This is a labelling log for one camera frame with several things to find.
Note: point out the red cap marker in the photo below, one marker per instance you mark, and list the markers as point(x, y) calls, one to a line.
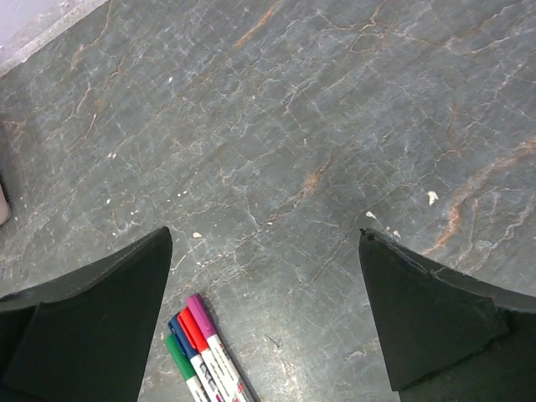
point(212, 373)

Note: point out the blue cap marker group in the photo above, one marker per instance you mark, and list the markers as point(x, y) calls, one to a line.
point(195, 358)

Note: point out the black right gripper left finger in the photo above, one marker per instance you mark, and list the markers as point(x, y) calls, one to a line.
point(86, 335)

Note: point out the purple cap marker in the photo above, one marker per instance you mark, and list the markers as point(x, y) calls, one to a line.
point(207, 328)

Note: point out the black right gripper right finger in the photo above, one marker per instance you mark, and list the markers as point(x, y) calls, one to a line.
point(445, 335)

